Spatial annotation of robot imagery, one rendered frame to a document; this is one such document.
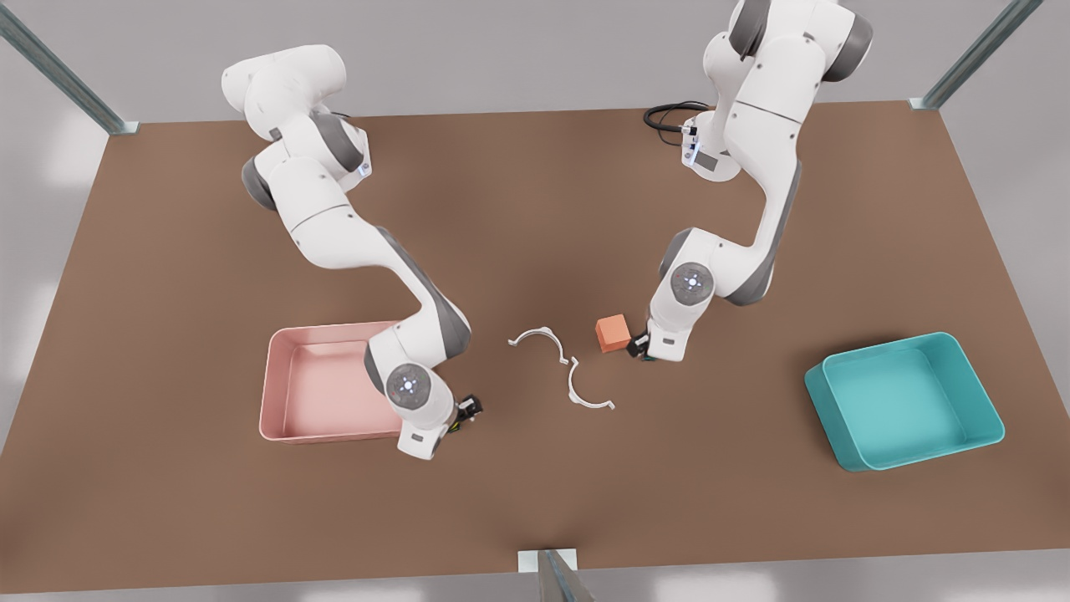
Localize black cable loop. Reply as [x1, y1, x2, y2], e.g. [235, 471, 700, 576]
[643, 101, 712, 149]

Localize white curved bracket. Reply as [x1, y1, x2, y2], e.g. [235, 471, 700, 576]
[507, 326, 572, 367]
[566, 357, 617, 411]

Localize blue storage box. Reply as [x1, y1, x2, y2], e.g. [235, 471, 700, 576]
[804, 332, 1006, 473]

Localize red cube button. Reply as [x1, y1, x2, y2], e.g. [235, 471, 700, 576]
[594, 314, 633, 355]

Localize pink storage box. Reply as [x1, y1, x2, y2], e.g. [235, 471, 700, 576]
[258, 321, 412, 445]

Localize silver frame post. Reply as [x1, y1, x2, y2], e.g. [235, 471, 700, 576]
[909, 0, 1047, 112]
[0, 3, 140, 136]
[517, 548, 597, 602]

